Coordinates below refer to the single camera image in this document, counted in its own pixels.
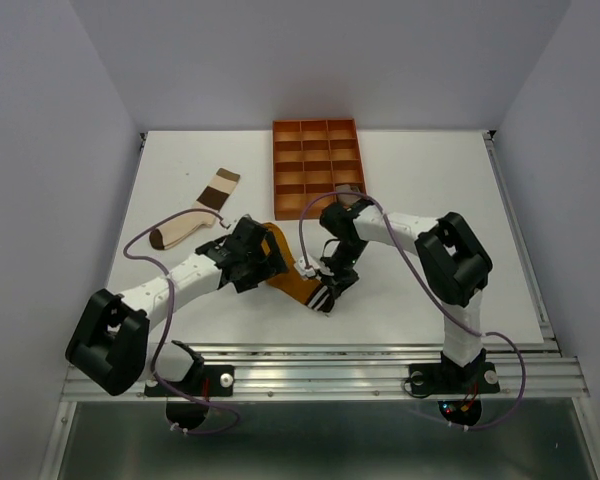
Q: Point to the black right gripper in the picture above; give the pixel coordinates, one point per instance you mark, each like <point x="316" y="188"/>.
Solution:
<point x="337" y="281"/>

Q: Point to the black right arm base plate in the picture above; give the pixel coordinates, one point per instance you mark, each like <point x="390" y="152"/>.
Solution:
<point x="436" y="379"/>

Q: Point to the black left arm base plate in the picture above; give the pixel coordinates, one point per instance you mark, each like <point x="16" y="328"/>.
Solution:
<point x="209" y="381"/>

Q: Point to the mustard yellow sock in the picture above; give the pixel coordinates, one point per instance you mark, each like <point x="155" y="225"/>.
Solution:
<point x="312" y="293"/>

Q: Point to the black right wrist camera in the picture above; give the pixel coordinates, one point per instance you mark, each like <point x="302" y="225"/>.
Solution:
<point x="338" y="220"/>

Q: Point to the orange compartment tray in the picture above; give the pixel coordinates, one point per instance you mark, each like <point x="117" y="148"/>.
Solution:
<point x="312" y="157"/>

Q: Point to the tan sock with red cuff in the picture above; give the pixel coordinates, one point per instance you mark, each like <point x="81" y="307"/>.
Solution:
<point x="347" y="194"/>

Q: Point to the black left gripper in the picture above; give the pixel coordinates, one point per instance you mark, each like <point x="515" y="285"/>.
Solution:
<point x="270" y="265"/>

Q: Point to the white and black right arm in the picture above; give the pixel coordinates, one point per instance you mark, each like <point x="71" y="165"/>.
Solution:
<point x="454" y="263"/>

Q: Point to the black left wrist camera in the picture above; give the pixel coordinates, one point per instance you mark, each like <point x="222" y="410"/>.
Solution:
<point x="247" y="236"/>

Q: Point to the cream and brown striped sock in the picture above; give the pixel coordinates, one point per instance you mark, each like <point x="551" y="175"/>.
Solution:
<point x="206" y="208"/>

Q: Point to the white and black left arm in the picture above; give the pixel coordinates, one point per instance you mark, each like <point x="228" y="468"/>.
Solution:
<point x="110" y="341"/>

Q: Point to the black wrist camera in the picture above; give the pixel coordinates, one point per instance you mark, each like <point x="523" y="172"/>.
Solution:
<point x="247" y="236"/>
<point x="338" y="220"/>

